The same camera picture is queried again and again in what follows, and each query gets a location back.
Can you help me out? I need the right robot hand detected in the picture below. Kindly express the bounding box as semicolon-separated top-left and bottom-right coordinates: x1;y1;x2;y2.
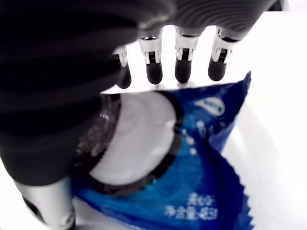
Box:
0;0;280;230

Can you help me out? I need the blue Oreo cookie pack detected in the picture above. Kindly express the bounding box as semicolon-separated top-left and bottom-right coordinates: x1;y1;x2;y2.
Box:
71;70;255;230

